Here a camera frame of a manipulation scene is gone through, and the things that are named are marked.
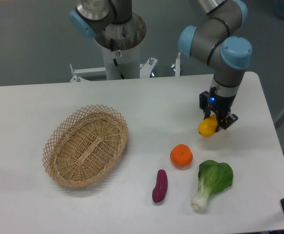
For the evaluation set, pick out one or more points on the orange tangerine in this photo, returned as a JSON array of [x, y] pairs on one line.
[[181, 156]]

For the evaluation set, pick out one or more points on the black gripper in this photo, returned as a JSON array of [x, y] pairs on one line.
[[219, 100]]

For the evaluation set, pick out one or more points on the woven wicker basket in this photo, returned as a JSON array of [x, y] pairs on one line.
[[85, 146]]

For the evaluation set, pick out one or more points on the purple sweet potato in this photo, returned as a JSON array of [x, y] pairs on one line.
[[161, 186]]

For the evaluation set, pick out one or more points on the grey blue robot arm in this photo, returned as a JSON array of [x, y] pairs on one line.
[[213, 43]]

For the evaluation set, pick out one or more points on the white metal frame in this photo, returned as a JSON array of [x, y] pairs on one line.
[[150, 69]]

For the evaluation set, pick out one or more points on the green bok choy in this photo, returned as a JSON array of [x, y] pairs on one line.
[[213, 178]]

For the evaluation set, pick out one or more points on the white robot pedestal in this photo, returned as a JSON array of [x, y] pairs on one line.
[[120, 45]]

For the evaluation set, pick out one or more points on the yellow mango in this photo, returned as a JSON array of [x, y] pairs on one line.
[[208, 126]]

